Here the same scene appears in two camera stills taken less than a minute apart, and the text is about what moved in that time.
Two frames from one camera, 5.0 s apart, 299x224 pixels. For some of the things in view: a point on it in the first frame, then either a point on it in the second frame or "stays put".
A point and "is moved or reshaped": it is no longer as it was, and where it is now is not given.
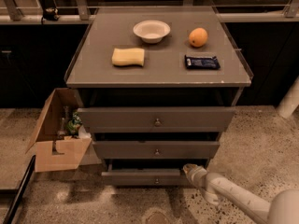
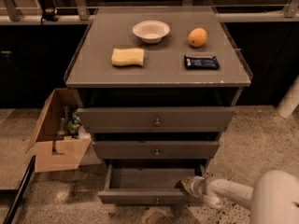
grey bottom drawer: x=146 y=178 is moved or reshaped
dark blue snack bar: x=201 y=63 stays put
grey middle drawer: x=156 y=149 stays put
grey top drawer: x=156 y=119 stays put
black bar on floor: x=21 y=191 stays put
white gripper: x=198 y=174 to x=195 y=184
